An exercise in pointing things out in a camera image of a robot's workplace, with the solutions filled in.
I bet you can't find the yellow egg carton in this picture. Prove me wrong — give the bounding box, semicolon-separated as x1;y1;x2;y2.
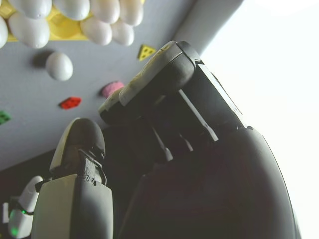
0;0;146;42

